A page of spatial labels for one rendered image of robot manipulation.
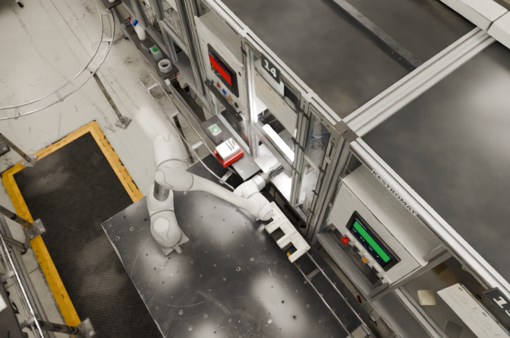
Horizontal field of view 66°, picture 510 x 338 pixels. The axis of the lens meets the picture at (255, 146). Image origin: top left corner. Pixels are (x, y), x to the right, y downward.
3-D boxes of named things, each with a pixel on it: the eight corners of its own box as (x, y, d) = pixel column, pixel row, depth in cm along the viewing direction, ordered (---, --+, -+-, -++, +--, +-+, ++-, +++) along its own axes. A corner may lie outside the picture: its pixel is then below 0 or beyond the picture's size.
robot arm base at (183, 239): (168, 262, 251) (166, 260, 246) (152, 235, 260) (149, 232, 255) (193, 244, 256) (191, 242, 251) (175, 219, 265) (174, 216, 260)
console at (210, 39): (203, 77, 236) (189, 17, 195) (241, 54, 243) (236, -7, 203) (243, 123, 219) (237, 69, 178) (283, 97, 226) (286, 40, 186)
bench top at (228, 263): (102, 225, 269) (100, 224, 265) (228, 144, 296) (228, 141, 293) (224, 445, 208) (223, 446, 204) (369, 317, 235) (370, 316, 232)
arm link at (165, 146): (149, 222, 254) (143, 193, 264) (174, 218, 260) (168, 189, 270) (155, 162, 192) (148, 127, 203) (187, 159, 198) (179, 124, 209)
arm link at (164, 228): (158, 251, 249) (149, 241, 230) (153, 224, 258) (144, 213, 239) (184, 243, 251) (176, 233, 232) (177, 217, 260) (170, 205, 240)
